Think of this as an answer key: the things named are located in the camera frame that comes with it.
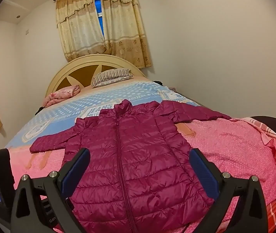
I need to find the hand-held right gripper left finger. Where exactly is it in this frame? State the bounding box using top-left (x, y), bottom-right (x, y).
top-left (11, 148), bottom-right (91, 233)

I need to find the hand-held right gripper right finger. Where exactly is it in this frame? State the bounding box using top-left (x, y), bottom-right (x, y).
top-left (189, 148), bottom-right (269, 233)

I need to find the magenta puffer jacket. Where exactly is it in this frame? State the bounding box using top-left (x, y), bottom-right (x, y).
top-left (29, 99), bottom-right (232, 233)

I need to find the pink and blue printed blanket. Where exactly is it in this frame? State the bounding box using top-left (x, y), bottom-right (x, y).
top-left (5, 81), bottom-right (276, 233)

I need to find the dark cloth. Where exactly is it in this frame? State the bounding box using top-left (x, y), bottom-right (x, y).
top-left (152, 80), bottom-right (176, 92)
top-left (34, 106), bottom-right (47, 116)

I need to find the pink floral folded quilt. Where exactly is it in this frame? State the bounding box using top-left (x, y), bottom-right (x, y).
top-left (42, 84), bottom-right (81, 108)

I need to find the dark rounded object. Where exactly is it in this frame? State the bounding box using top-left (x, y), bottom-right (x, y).
top-left (250, 115), bottom-right (276, 137)

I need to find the cream wooden headboard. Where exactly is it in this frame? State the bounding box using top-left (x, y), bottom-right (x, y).
top-left (45, 55), bottom-right (146, 100)

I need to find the striped pillow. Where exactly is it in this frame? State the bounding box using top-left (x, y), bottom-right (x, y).
top-left (91, 69), bottom-right (133, 88)

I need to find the peach bed sheet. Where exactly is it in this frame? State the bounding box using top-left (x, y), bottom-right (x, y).
top-left (78, 74), bottom-right (153, 96)

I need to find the beige floral curtain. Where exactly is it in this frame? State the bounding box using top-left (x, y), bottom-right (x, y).
top-left (56, 0), bottom-right (107, 63)
top-left (99, 0), bottom-right (152, 69)

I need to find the window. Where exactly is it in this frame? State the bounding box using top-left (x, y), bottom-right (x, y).
top-left (95, 0), bottom-right (104, 37)

